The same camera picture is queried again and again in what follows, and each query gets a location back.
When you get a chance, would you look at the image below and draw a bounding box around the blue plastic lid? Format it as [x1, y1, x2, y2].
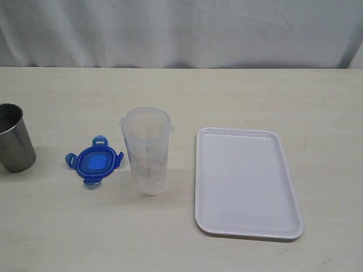
[65, 135, 124, 188]

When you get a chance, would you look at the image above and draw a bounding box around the stainless steel cup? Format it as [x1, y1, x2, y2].
[1, 103, 36, 173]

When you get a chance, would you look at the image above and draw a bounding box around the clear plastic tall container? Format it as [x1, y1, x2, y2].
[119, 107, 174, 196]

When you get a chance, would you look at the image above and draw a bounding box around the white rectangular tray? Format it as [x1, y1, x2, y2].
[195, 127, 304, 240]

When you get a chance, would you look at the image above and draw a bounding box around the white backdrop curtain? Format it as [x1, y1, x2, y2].
[1, 1, 362, 69]

